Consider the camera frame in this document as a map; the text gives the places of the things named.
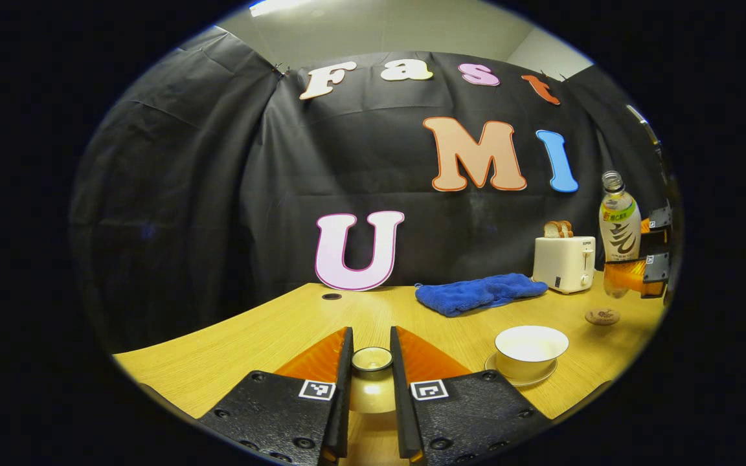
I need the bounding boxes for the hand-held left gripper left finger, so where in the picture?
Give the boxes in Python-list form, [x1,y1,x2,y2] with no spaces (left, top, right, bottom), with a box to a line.
[198,326,355,466]

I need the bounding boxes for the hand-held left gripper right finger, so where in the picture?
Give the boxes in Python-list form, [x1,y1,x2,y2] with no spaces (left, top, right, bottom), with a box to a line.
[390,325,552,464]

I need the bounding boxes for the clear orange drink water bottle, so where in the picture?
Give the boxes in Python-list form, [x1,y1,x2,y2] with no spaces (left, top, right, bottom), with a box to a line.
[598,171,642,299]

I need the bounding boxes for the beige teacup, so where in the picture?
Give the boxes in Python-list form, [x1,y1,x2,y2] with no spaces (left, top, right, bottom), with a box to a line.
[494,325,570,381]

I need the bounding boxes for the beige teacup lid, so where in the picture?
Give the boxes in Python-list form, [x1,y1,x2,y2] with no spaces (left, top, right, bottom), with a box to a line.
[349,346,397,415]

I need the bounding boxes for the white saucer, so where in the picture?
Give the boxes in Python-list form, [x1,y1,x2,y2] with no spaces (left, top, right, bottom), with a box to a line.
[484,353,558,388]

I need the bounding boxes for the cream toaster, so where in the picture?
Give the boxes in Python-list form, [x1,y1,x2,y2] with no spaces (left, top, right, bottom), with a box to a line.
[532,236,596,294]

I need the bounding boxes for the blue towel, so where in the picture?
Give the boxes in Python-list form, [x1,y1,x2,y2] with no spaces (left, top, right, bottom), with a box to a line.
[414,272,549,318]

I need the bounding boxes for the black backdrop cloth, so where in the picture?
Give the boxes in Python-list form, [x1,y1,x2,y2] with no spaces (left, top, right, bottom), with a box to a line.
[70,26,679,353]

